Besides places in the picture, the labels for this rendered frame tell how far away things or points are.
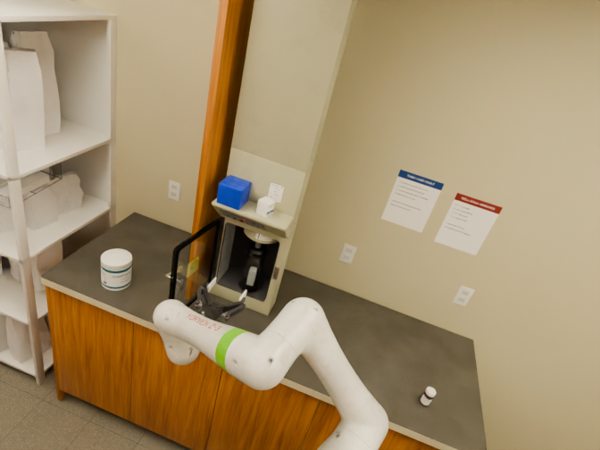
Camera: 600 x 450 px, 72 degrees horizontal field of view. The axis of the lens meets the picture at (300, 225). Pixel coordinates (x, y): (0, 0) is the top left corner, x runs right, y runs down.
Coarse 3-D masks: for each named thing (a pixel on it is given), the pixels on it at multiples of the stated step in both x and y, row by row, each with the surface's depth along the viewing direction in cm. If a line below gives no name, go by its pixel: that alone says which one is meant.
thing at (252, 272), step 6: (246, 246) 190; (246, 258) 190; (252, 258) 188; (258, 258) 187; (264, 258) 191; (246, 264) 191; (252, 264) 190; (258, 264) 190; (246, 270) 192; (252, 270) 191; (258, 270) 192; (246, 276) 194; (252, 276) 193; (258, 276) 195; (246, 282) 195; (252, 282) 195; (258, 282) 198
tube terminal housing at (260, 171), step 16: (240, 160) 165; (256, 160) 163; (240, 176) 168; (256, 176) 166; (272, 176) 164; (288, 176) 162; (304, 176) 160; (256, 192) 169; (288, 192) 165; (304, 192) 174; (288, 208) 169; (224, 224) 181; (240, 224) 179; (288, 240) 178; (272, 272) 186; (224, 288) 198; (272, 288) 190; (256, 304) 197; (272, 304) 201
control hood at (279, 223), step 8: (216, 200) 166; (216, 208) 168; (224, 208) 163; (232, 208) 163; (248, 208) 166; (240, 216) 165; (248, 216) 162; (256, 216) 163; (272, 216) 165; (280, 216) 167; (288, 216) 169; (264, 224) 163; (272, 224) 161; (280, 224) 162; (288, 224) 164; (272, 232) 171; (280, 232) 165; (288, 232) 170
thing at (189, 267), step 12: (204, 228) 169; (204, 240) 173; (180, 252) 158; (192, 252) 167; (204, 252) 177; (180, 264) 162; (192, 264) 171; (204, 264) 183; (180, 276) 166; (192, 276) 176; (204, 276) 188; (192, 288) 181; (180, 300) 175
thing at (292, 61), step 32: (256, 0) 137; (288, 0) 134; (320, 0) 131; (352, 0) 129; (256, 32) 141; (288, 32) 138; (320, 32) 136; (256, 64) 146; (288, 64) 143; (320, 64) 140; (256, 96) 151; (288, 96) 148; (320, 96) 145; (256, 128) 157; (288, 128) 153; (320, 128) 154; (288, 160) 159
